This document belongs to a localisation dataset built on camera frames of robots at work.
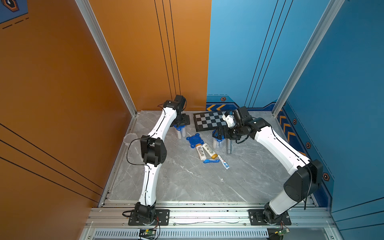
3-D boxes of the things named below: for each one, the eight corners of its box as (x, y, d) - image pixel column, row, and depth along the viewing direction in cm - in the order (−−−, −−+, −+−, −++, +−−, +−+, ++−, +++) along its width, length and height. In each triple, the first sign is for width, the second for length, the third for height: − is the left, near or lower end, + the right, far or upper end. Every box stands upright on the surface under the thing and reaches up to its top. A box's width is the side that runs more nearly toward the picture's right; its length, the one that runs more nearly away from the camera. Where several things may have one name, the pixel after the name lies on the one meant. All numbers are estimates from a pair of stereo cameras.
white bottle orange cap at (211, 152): (213, 159, 95) (213, 158, 93) (202, 146, 102) (202, 144, 100) (217, 157, 96) (217, 155, 95) (206, 143, 103) (206, 142, 101)
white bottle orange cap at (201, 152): (200, 161, 95) (200, 159, 93) (195, 146, 102) (195, 144, 100) (206, 159, 95) (206, 158, 94) (201, 144, 103) (201, 143, 101)
